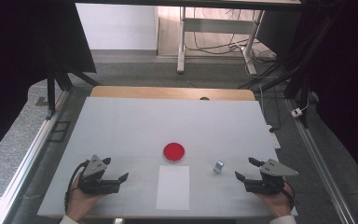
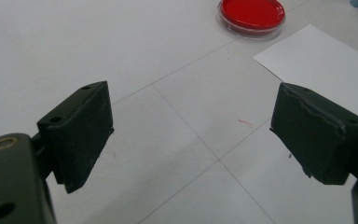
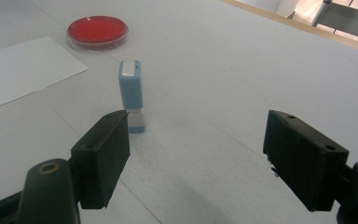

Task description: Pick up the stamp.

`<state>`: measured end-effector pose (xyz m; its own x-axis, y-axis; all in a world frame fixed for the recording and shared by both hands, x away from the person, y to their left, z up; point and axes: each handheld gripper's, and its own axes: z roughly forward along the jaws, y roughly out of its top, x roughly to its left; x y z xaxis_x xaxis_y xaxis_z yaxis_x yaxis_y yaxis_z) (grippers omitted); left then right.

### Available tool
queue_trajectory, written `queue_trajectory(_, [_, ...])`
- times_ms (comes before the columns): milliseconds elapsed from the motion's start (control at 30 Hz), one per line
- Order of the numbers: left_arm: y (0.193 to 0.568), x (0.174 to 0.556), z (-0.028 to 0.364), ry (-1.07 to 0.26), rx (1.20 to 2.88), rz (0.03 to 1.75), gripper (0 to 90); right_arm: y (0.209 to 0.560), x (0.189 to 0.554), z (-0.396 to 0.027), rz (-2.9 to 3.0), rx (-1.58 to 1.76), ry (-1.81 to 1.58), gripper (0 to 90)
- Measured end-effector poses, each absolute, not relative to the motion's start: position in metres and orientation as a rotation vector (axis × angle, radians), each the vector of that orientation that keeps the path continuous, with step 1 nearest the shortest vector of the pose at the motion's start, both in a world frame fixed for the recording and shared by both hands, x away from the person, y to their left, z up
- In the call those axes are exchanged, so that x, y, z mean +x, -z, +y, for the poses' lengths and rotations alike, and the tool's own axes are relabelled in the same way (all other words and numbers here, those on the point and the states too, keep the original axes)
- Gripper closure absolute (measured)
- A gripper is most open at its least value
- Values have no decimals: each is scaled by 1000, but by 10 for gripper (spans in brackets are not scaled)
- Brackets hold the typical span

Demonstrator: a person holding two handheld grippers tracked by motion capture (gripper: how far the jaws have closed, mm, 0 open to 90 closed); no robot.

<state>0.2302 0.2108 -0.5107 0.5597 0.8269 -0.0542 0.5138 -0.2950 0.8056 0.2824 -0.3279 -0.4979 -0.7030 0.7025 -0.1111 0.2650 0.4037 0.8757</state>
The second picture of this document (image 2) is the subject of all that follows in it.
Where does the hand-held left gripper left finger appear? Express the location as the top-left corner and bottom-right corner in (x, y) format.
(31, 80), (115, 194)

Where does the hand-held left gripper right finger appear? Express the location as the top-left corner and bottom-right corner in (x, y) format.
(269, 81), (358, 186)

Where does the red round ink pad dish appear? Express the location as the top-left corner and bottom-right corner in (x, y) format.
(217, 0), (287, 40)

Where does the white paper sheet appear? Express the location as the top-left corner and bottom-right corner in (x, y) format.
(252, 23), (358, 144)

